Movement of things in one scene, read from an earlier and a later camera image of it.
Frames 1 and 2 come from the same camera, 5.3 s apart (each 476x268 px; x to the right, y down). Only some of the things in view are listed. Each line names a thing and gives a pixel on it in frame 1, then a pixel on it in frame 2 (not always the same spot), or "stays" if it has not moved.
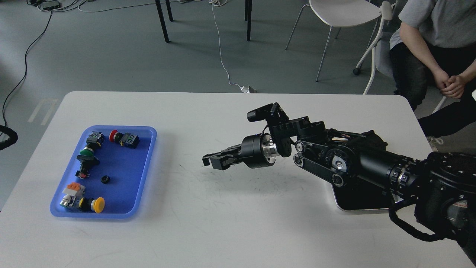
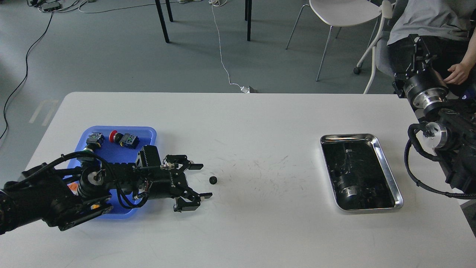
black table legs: [248, 17] stays
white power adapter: [244, 90] stays
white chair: [339, 13] stays
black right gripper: [258, 150] -> [425, 90]
